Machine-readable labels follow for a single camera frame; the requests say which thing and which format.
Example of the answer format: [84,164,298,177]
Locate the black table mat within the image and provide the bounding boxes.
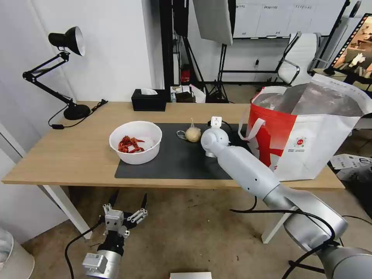
[114,123,253,179]

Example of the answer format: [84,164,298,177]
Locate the white red takeout bag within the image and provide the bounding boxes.
[238,73,372,182]

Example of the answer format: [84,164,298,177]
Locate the white office chair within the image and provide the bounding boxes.
[277,32,322,85]

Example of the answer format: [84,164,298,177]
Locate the black metal frame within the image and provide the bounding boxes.
[162,0,189,88]

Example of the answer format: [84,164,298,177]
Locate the black tissue box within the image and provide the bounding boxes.
[131,89,167,112]

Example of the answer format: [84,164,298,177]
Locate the printed cardboard sheets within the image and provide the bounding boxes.
[331,154,372,182]

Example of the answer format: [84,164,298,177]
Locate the red chili scraps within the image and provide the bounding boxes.
[117,135,145,153]

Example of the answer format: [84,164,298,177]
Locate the white round bowl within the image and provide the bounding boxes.
[109,121,163,165]

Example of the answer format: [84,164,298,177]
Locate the white plastic bag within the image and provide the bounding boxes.
[190,83,206,103]

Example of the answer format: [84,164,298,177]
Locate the black lamp power cable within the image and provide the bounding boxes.
[48,98,109,130]

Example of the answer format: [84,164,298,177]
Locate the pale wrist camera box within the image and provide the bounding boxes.
[104,210,130,236]

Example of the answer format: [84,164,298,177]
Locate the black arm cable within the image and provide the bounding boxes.
[64,215,107,279]
[229,196,343,279]

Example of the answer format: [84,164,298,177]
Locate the robot front shell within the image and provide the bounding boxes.
[170,272,212,279]

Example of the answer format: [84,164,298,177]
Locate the black desk lamp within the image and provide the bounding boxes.
[22,26,91,120]

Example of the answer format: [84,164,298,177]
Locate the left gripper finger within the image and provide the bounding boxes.
[126,192,149,225]
[102,189,120,217]

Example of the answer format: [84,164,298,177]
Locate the black tripod light stand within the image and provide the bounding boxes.
[203,43,233,104]

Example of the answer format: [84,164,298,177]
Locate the wooden table white legs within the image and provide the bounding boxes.
[1,101,346,245]

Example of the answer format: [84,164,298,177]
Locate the white round bin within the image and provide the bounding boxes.
[0,225,35,279]

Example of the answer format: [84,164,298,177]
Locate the large display screen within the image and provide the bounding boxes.
[331,13,372,79]

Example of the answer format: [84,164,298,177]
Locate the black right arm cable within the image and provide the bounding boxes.
[229,196,343,279]

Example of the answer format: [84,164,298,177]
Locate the red fire extinguisher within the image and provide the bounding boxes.
[181,64,192,85]

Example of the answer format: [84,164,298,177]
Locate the white softbox light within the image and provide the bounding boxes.
[192,0,236,46]

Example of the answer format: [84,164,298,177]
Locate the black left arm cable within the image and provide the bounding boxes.
[64,215,107,279]

